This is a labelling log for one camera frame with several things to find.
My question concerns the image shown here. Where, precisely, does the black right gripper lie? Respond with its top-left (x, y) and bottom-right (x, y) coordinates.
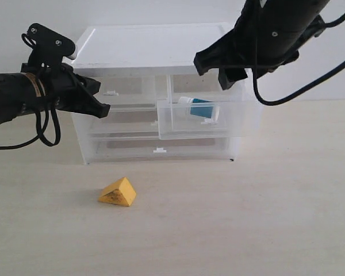
top-left (193, 1), bottom-right (300, 90)

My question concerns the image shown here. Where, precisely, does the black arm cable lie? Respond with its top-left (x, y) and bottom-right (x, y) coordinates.
top-left (252, 0), bottom-right (345, 106)
top-left (0, 33), bottom-right (62, 151)

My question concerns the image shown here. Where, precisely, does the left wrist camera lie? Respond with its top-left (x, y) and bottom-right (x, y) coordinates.
top-left (21, 23), bottom-right (78, 71)

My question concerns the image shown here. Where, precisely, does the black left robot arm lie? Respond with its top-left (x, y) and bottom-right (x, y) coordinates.
top-left (0, 63), bottom-right (110, 125)

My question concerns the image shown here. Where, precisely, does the yellow wedge block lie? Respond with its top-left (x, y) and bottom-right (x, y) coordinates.
top-left (98, 177), bottom-right (137, 207)

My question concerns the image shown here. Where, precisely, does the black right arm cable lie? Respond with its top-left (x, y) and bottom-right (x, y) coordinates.
top-left (252, 0), bottom-right (345, 106)

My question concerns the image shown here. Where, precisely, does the clear drawer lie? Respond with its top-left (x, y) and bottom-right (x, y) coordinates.
top-left (156, 74), bottom-right (263, 140)
top-left (89, 105), bottom-right (158, 138)
top-left (95, 76), bottom-right (156, 106)
top-left (89, 138), bottom-right (236, 160)

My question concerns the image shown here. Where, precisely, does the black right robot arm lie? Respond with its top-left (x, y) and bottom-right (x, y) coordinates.
top-left (194, 0), bottom-right (328, 90)

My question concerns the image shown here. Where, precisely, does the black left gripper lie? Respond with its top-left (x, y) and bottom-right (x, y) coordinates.
top-left (20, 63), bottom-right (110, 118)

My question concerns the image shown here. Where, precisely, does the white plastic drawer cabinet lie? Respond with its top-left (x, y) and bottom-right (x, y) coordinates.
top-left (70, 22), bottom-right (251, 165)

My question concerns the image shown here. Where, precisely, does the white blue tube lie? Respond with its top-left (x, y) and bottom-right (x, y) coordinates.
top-left (178, 97), bottom-right (220, 121)

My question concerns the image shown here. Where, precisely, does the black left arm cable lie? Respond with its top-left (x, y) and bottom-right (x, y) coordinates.
top-left (0, 33), bottom-right (62, 151)

